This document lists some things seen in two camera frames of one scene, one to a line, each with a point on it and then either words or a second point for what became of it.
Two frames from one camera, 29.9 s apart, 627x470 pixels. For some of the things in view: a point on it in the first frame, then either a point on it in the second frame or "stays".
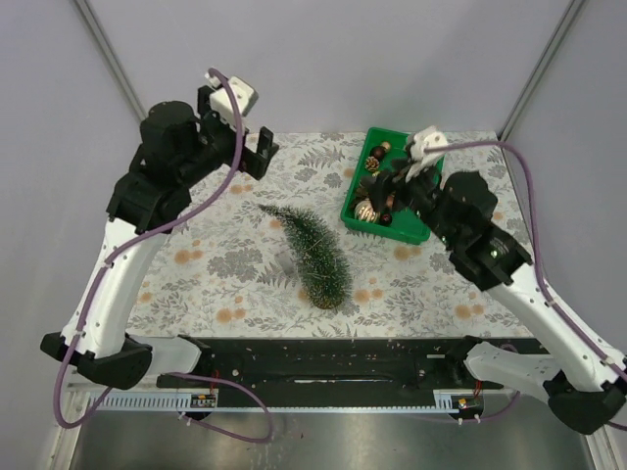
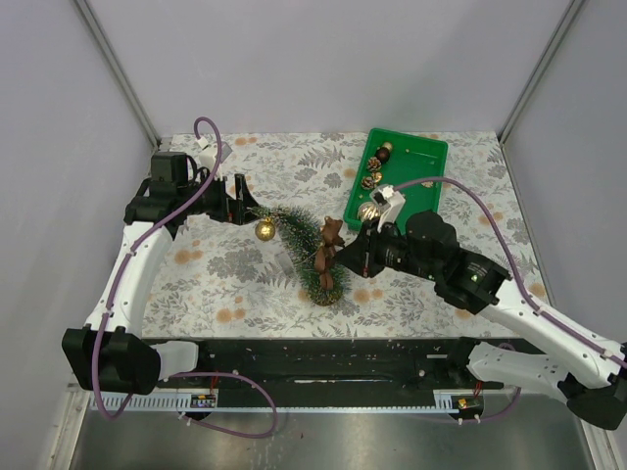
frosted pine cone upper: [371, 164] stays
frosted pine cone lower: [366, 182] stays
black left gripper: [255, 162] to [242, 210]
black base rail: [330, 362] stays
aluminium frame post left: [103, 43] stays
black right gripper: [384, 185] to [361, 255]
